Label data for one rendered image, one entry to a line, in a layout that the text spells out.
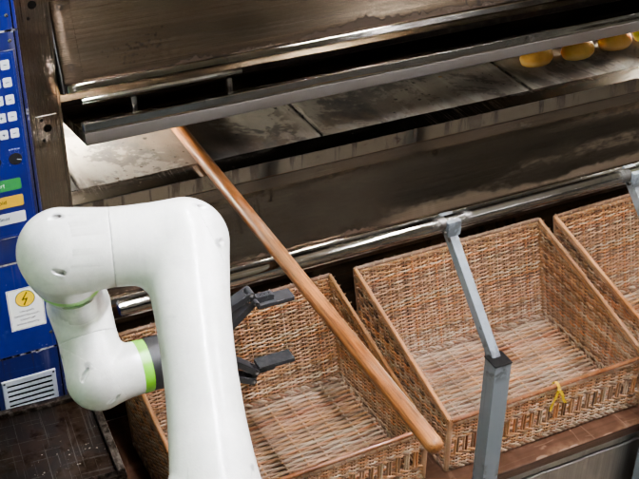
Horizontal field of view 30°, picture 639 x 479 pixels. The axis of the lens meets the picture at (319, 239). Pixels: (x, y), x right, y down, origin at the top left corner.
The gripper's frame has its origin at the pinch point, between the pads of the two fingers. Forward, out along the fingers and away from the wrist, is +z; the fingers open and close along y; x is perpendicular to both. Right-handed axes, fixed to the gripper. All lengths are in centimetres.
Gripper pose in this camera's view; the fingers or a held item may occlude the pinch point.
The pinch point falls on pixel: (285, 326)
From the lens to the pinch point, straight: 214.7
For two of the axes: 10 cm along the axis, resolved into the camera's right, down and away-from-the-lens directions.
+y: -0.1, 8.4, 5.3
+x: 4.3, 4.9, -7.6
